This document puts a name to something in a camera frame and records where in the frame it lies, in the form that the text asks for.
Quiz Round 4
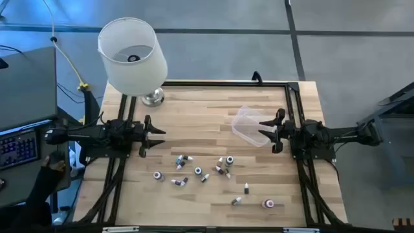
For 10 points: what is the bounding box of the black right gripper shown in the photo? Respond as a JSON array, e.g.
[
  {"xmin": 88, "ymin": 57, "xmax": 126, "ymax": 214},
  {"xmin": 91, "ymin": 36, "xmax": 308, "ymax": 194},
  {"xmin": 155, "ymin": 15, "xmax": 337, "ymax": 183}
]
[{"xmin": 257, "ymin": 107, "xmax": 304, "ymax": 154}]

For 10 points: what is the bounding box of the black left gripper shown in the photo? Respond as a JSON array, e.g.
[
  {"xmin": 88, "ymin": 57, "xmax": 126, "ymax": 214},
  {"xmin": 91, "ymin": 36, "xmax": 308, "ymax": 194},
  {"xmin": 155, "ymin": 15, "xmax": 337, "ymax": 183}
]
[{"xmin": 128, "ymin": 115, "xmax": 167, "ymax": 159}]

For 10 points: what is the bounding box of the person's forearm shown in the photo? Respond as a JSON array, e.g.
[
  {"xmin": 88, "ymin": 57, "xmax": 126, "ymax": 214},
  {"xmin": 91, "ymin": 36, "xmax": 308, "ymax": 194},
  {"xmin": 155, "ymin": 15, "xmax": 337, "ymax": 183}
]
[{"xmin": 0, "ymin": 166, "xmax": 67, "ymax": 233}]

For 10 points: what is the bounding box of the clear plastic container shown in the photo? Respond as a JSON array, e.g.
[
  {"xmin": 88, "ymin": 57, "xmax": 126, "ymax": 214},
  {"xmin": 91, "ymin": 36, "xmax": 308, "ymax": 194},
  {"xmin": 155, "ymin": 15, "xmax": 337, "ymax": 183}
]
[{"xmin": 231, "ymin": 105, "xmax": 276, "ymax": 148}]

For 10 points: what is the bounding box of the white shade table lamp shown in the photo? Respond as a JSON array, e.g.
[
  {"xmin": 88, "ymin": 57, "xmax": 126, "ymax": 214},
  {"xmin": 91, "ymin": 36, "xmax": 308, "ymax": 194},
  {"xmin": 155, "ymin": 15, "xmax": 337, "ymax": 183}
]
[{"xmin": 97, "ymin": 17, "xmax": 169, "ymax": 107}]

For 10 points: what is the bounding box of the white object under desk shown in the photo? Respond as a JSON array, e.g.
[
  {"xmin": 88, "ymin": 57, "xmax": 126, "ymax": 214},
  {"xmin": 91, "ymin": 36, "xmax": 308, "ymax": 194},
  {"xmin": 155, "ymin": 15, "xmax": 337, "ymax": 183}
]
[{"xmin": 69, "ymin": 134, "xmax": 82, "ymax": 170}]

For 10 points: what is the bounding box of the person's hand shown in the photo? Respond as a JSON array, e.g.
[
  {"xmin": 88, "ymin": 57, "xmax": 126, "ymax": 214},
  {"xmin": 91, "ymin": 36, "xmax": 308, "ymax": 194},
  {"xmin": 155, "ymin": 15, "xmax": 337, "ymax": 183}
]
[{"xmin": 41, "ymin": 154, "xmax": 68, "ymax": 174}]

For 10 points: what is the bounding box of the black backlit keyboard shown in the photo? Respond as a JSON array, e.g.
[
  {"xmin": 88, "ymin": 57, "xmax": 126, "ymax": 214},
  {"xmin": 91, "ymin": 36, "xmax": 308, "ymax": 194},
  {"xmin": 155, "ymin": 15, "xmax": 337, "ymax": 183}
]
[{"xmin": 0, "ymin": 128, "xmax": 40, "ymax": 170}]

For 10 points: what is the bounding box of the grey computer monitor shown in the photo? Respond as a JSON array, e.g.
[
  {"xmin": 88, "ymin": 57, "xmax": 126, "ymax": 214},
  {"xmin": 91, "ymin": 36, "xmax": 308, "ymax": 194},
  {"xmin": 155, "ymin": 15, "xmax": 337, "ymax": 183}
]
[{"xmin": 0, "ymin": 47, "xmax": 58, "ymax": 132}]

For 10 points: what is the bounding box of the grey desk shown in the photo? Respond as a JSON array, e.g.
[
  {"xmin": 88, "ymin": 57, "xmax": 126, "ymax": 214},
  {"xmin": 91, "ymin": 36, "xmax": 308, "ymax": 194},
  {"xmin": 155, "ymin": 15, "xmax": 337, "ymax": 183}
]
[{"xmin": 0, "ymin": 116, "xmax": 72, "ymax": 210}]

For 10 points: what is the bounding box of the striped wooden block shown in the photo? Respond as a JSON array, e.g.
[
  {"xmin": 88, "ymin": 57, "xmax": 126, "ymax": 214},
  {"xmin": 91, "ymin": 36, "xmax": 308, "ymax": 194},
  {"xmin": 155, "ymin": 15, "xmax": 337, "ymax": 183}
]
[{"xmin": 392, "ymin": 217, "xmax": 414, "ymax": 229}]

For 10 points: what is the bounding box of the black aluminium table frame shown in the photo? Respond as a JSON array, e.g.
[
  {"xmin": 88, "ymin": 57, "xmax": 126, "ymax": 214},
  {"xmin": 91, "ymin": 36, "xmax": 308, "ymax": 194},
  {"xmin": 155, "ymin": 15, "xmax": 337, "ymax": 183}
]
[{"xmin": 77, "ymin": 80, "xmax": 347, "ymax": 227}]

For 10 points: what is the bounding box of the black floor cable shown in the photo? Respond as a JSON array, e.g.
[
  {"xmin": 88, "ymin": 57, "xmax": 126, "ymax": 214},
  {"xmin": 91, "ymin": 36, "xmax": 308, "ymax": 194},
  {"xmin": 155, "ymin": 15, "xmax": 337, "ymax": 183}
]
[{"xmin": 56, "ymin": 82, "xmax": 104, "ymax": 105}]

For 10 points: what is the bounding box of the white strip on frame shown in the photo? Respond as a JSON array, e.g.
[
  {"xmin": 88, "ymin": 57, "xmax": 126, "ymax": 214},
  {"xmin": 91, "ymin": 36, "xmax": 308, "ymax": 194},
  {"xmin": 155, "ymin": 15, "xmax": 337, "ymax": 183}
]
[
  {"xmin": 102, "ymin": 226, "xmax": 140, "ymax": 233},
  {"xmin": 283, "ymin": 227, "xmax": 321, "ymax": 233}
]

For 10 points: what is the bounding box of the yellow cable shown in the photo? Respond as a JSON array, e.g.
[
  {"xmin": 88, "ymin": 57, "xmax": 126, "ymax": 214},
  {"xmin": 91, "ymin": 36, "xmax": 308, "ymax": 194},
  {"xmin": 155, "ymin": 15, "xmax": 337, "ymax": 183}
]
[{"xmin": 41, "ymin": 0, "xmax": 90, "ymax": 92}]

